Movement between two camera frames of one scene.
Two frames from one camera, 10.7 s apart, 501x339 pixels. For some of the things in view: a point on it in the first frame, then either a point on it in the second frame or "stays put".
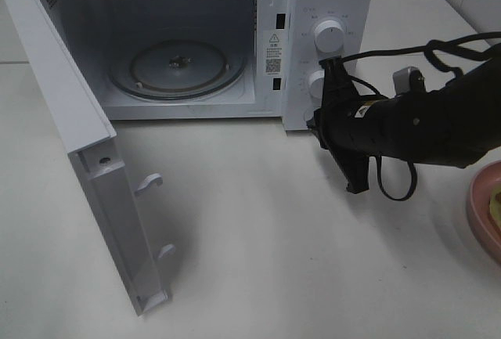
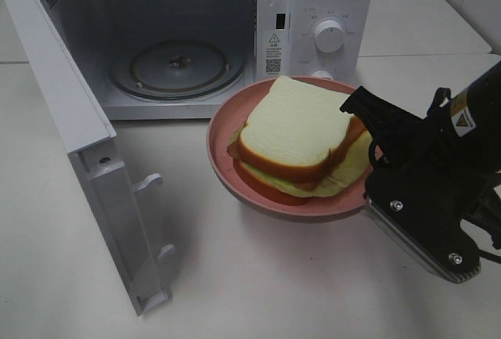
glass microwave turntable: (178, 70) stays put
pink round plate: (483, 226) -> (223, 129)
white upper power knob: (329, 36) stays put
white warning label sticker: (272, 52) stays put
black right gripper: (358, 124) -> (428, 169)
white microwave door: (93, 144) stays put
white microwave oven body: (205, 41) stays put
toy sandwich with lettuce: (495, 207) -> (297, 144)
